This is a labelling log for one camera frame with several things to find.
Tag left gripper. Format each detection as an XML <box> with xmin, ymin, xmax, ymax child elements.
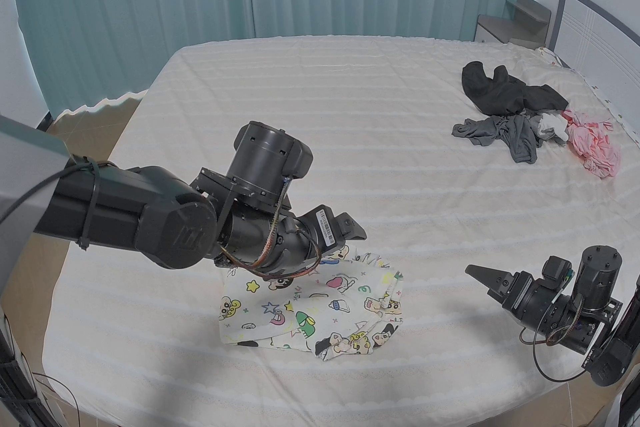
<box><xmin>218</xmin><ymin>206</ymin><xmax>367</xmax><ymax>275</ymax></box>

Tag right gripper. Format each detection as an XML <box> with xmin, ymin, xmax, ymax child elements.
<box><xmin>465</xmin><ymin>266</ymin><xmax>601</xmax><ymax>352</ymax></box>

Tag white printed garment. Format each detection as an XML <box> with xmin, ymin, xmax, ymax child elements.
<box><xmin>218</xmin><ymin>245</ymin><xmax>405</xmax><ymax>358</ymax></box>

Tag bed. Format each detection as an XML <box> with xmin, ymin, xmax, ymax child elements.
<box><xmin>40</xmin><ymin>0</ymin><xmax>640</xmax><ymax>427</ymax></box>

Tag grey garment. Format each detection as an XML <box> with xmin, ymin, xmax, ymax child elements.
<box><xmin>451</xmin><ymin>114</ymin><xmax>545</xmax><ymax>164</ymax></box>

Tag pink garment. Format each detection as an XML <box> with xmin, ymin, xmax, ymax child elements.
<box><xmin>560</xmin><ymin>109</ymin><xmax>622</xmax><ymax>179</ymax></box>

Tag black garment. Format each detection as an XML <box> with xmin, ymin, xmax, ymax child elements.
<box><xmin>461</xmin><ymin>61</ymin><xmax>571</xmax><ymax>115</ymax></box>

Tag grey bedside table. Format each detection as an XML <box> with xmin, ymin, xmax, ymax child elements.
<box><xmin>475</xmin><ymin>0</ymin><xmax>552</xmax><ymax>48</ymax></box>

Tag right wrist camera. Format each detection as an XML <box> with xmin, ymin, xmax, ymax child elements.
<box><xmin>541</xmin><ymin>256</ymin><xmax>572</xmax><ymax>290</ymax></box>

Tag black cable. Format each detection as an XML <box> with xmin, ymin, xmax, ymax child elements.
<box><xmin>519</xmin><ymin>327</ymin><xmax>601</xmax><ymax>384</ymax></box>

